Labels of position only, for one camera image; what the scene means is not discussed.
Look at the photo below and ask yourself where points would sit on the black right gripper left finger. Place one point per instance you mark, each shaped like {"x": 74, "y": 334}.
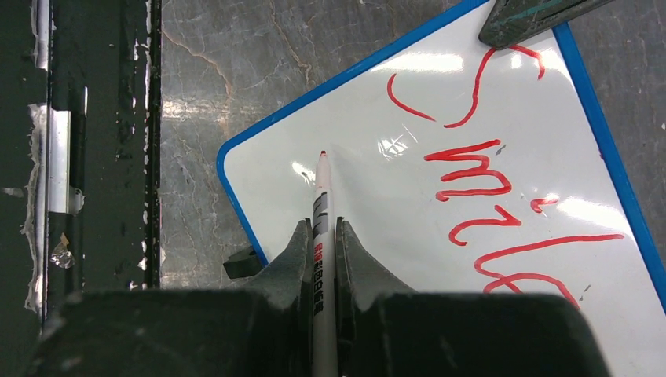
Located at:
{"x": 259, "y": 328}

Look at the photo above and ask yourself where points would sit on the blue framed whiteboard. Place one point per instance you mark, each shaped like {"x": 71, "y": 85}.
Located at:
{"x": 464, "y": 168}

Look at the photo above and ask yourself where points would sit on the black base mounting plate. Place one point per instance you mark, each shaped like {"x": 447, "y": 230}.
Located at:
{"x": 80, "y": 109}

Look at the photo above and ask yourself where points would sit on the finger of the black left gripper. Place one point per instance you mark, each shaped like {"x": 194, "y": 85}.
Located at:
{"x": 513, "y": 21}

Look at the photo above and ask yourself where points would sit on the red white marker pen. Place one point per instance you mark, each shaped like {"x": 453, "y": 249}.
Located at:
{"x": 324, "y": 340}

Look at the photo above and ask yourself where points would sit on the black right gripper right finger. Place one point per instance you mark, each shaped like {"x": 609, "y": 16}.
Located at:
{"x": 385, "y": 328}

